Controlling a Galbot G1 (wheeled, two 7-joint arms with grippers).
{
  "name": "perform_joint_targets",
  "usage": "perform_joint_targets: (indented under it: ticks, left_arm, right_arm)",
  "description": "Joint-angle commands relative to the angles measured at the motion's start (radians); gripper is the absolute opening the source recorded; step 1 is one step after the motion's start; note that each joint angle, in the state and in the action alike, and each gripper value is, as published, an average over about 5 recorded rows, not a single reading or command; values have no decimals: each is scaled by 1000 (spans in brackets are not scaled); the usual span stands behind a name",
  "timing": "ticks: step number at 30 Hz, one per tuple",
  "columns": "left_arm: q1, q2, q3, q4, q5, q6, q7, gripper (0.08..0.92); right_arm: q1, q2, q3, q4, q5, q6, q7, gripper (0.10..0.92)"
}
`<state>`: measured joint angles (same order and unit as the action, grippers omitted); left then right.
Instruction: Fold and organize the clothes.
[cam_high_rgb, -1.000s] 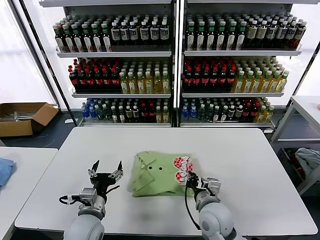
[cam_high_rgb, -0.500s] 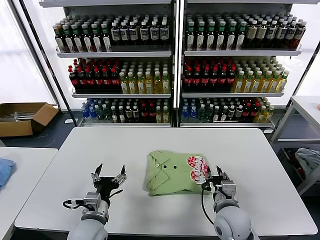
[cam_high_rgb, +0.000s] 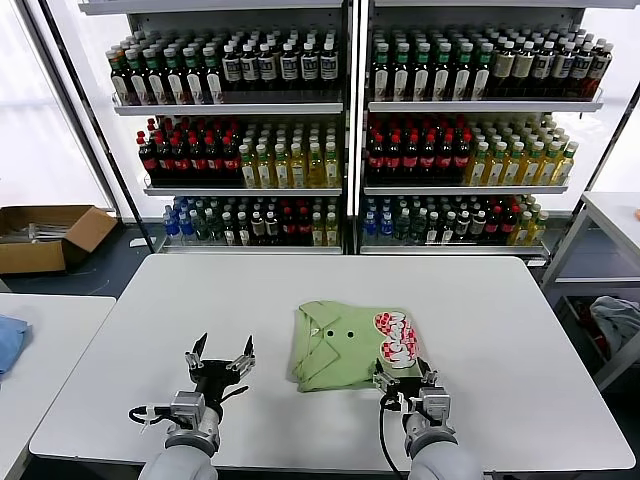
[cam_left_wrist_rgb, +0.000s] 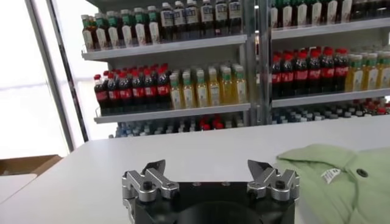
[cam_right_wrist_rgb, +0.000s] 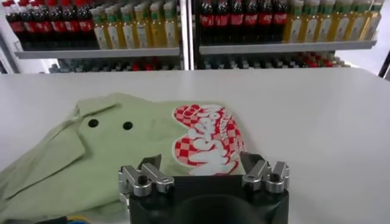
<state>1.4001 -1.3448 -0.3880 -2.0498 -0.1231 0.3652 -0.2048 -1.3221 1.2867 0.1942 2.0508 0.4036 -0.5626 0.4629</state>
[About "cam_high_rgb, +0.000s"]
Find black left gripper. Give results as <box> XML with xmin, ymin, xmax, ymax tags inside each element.
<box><xmin>184</xmin><ymin>332</ymin><xmax>256</xmax><ymax>406</ymax></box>

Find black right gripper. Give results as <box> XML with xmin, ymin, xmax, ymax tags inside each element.
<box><xmin>373</xmin><ymin>356</ymin><xmax>442</xmax><ymax>414</ymax></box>

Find green polo shirt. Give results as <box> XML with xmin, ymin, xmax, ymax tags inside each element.
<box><xmin>287</xmin><ymin>299</ymin><xmax>430</xmax><ymax>394</ymax></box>

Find small cola bottle red cap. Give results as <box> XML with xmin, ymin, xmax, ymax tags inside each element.
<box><xmin>282</xmin><ymin>199</ymin><xmax>297</xmax><ymax>246</ymax></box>
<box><xmin>296</xmin><ymin>199</ymin><xmax>311</xmax><ymax>246</ymax></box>
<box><xmin>497</xmin><ymin>205</ymin><xmax>515</xmax><ymax>245</ymax></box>
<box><xmin>482</xmin><ymin>205</ymin><xmax>499</xmax><ymax>244</ymax></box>

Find red cloth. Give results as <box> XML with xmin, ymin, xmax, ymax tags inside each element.
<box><xmin>574</xmin><ymin>299</ymin><xmax>610</xmax><ymax>357</ymax></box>

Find blue folded cloth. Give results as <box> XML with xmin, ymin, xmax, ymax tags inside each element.
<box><xmin>0</xmin><ymin>314</ymin><xmax>32</xmax><ymax>381</ymax></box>

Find brown cardboard box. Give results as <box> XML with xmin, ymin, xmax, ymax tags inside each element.
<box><xmin>0</xmin><ymin>204</ymin><xmax>120</xmax><ymax>276</ymax></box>

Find grey metal parts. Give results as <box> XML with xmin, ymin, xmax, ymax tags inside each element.
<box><xmin>0</xmin><ymin>222</ymin><xmax>71</xmax><ymax>246</ymax></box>

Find grey blue crumpled cloth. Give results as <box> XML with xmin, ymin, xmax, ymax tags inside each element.
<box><xmin>589</xmin><ymin>295</ymin><xmax>640</xmax><ymax>351</ymax></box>

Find white metal shelf rack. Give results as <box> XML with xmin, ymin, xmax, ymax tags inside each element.
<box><xmin>357</xmin><ymin>0</ymin><xmax>606</xmax><ymax>266</ymax></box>
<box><xmin>78</xmin><ymin>0</ymin><xmax>351</xmax><ymax>256</ymax></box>

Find black diagonal window bar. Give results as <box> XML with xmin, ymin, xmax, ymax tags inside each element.
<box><xmin>37</xmin><ymin>0</ymin><xmax>156</xmax><ymax>254</ymax></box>
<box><xmin>612</xmin><ymin>92</ymin><xmax>640</xmax><ymax>166</ymax></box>

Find dark bottle green cap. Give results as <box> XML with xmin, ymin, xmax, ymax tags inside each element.
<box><xmin>412</xmin><ymin>42</ymin><xmax>433</xmax><ymax>101</ymax></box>
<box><xmin>182</xmin><ymin>46</ymin><xmax>206</xmax><ymax>106</ymax></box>
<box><xmin>452</xmin><ymin>42</ymin><xmax>474</xmax><ymax>101</ymax></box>
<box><xmin>472</xmin><ymin>42</ymin><xmax>494</xmax><ymax>101</ymax></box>
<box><xmin>201</xmin><ymin>45</ymin><xmax>225</xmax><ymax>106</ymax></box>
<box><xmin>142</xmin><ymin>47</ymin><xmax>168</xmax><ymax>106</ymax></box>
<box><xmin>391</xmin><ymin>42</ymin><xmax>412</xmax><ymax>101</ymax></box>
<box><xmin>108</xmin><ymin>49</ymin><xmax>132</xmax><ymax>106</ymax></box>
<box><xmin>432</xmin><ymin>42</ymin><xmax>453</xmax><ymax>101</ymax></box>
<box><xmin>371</xmin><ymin>42</ymin><xmax>392</xmax><ymax>101</ymax></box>
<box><xmin>163</xmin><ymin>46</ymin><xmax>187</xmax><ymax>106</ymax></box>
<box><xmin>124</xmin><ymin>48</ymin><xmax>150</xmax><ymax>106</ymax></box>

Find dark bottle white blue label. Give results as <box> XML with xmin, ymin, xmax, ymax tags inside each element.
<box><xmin>257</xmin><ymin>42</ymin><xmax>278</xmax><ymax>92</ymax></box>
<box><xmin>532</xmin><ymin>41</ymin><xmax>555</xmax><ymax>99</ymax></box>
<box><xmin>551</xmin><ymin>42</ymin><xmax>575</xmax><ymax>99</ymax></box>
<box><xmin>240</xmin><ymin>43</ymin><xmax>259</xmax><ymax>92</ymax></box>
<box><xmin>318</xmin><ymin>41</ymin><xmax>338</xmax><ymax>92</ymax></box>
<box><xmin>569</xmin><ymin>43</ymin><xmax>594</xmax><ymax>99</ymax></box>
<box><xmin>298</xmin><ymin>41</ymin><xmax>319</xmax><ymax>92</ymax></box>
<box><xmin>279</xmin><ymin>42</ymin><xmax>299</xmax><ymax>92</ymax></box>
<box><xmin>221</xmin><ymin>43</ymin><xmax>242</xmax><ymax>92</ymax></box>

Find dark bottle beige label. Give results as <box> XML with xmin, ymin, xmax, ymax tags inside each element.
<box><xmin>492</xmin><ymin>40</ymin><xmax>515</xmax><ymax>99</ymax></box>
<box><xmin>512</xmin><ymin>40</ymin><xmax>535</xmax><ymax>99</ymax></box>

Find reddish tea bottle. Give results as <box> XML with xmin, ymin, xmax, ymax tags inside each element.
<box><xmin>585</xmin><ymin>43</ymin><xmax>614</xmax><ymax>100</ymax></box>

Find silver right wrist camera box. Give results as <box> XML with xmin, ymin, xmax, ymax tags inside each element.
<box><xmin>418</xmin><ymin>387</ymin><xmax>454</xmax><ymax>427</ymax></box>

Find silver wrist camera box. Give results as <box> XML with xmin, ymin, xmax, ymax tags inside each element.
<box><xmin>169</xmin><ymin>391</ymin><xmax>207</xmax><ymax>429</ymax></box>
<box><xmin>418</xmin><ymin>387</ymin><xmax>454</xmax><ymax>427</ymax></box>

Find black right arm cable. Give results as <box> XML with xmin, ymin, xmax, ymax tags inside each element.
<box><xmin>377</xmin><ymin>394</ymin><xmax>411</xmax><ymax>476</ymax></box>

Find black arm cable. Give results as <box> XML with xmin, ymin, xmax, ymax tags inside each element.
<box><xmin>128</xmin><ymin>404</ymin><xmax>174</xmax><ymax>436</ymax></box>
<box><xmin>377</xmin><ymin>394</ymin><xmax>411</xmax><ymax>476</ymax></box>

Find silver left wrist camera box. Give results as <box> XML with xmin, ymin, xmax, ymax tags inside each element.
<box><xmin>169</xmin><ymin>391</ymin><xmax>207</xmax><ymax>429</ymax></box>

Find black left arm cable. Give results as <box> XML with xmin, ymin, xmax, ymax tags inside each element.
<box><xmin>128</xmin><ymin>404</ymin><xmax>174</xmax><ymax>436</ymax></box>

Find grey metal frame table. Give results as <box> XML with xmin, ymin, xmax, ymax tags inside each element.
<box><xmin>539</xmin><ymin>191</ymin><xmax>640</xmax><ymax>289</ymax></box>

